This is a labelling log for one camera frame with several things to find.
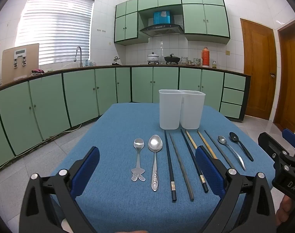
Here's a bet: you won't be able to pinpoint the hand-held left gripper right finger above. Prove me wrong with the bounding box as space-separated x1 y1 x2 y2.
195 146 277 233

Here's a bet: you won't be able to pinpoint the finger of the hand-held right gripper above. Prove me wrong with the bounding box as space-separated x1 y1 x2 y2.
282 128 295 159
258 132 290 166

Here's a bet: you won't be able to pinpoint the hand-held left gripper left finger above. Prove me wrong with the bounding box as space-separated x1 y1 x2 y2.
19 146 100 233

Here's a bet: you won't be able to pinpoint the grey metal chopstick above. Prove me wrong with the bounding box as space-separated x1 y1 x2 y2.
204 130 236 170
169 132 195 202

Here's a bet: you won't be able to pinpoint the black chopstick with silver band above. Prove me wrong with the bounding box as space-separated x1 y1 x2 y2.
164 130 177 202
180 129 209 193

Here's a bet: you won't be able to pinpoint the large steel spoon patterned handle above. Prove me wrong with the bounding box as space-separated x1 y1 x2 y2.
148 134 164 192

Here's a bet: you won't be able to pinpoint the small steel spoon butterfly handle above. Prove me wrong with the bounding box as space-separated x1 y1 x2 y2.
131 138 146 182

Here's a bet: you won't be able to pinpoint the person's right hand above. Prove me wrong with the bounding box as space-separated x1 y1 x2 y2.
275 195 294 227

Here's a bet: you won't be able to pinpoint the wooden chopstick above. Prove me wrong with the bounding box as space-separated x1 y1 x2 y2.
197 130 218 160
185 130 198 150

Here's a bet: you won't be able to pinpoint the slim steel spoon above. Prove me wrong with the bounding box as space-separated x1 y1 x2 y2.
218 135 246 171

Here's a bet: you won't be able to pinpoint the black spoon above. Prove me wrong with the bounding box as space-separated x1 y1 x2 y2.
229 132 254 162

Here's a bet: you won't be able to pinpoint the blue tablecloth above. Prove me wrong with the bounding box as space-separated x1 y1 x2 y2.
52 103 275 233

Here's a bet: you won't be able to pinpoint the green lower kitchen cabinets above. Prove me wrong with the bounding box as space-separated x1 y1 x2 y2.
0 66 251 173

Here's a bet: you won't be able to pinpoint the green kitchen cabinets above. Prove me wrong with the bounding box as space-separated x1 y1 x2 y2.
0 66 251 173
114 0 231 45

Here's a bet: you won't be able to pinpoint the orange thermos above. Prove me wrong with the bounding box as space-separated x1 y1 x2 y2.
202 47 210 68

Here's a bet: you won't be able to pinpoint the black wok with lid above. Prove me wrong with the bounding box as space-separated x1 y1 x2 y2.
164 54 181 65

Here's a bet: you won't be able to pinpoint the steel kitchen faucet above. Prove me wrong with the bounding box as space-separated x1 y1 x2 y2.
73 46 83 68

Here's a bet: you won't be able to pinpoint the white cooking pot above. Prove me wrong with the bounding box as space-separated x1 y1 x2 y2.
147 52 160 65

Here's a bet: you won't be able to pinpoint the brown cardboard sheet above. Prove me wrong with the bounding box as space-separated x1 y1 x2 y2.
1 43 40 84

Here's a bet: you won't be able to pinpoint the white scale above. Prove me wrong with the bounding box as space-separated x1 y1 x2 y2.
13 50 27 68

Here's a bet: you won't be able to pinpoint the green upper kitchen cabinets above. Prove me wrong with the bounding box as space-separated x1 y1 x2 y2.
114 0 231 45

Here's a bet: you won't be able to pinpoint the black range hood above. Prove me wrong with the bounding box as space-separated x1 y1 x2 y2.
139 24 184 37

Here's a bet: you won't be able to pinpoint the white window blind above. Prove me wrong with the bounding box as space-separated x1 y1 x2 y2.
16 0 95 66

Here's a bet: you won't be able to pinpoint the blue box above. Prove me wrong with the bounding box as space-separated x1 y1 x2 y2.
153 11 172 26

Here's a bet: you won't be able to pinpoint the white cable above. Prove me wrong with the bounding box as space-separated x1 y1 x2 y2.
0 124 82 173

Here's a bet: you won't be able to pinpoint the wooden door with handle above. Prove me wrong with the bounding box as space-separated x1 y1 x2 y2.
240 18 277 120

